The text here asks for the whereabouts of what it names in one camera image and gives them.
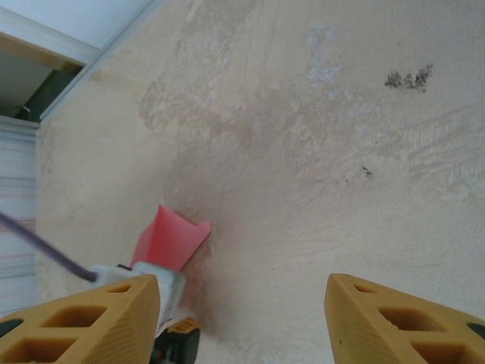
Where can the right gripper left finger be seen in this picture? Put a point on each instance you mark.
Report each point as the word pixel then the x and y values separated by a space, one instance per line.
pixel 76 333

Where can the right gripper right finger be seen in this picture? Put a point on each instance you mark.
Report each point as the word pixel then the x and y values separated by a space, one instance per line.
pixel 409 333

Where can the pink paper sheet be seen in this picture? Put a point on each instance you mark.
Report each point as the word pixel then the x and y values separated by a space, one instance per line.
pixel 170 239

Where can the white door frame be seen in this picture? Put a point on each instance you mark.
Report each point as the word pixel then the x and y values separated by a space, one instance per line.
pixel 38 38

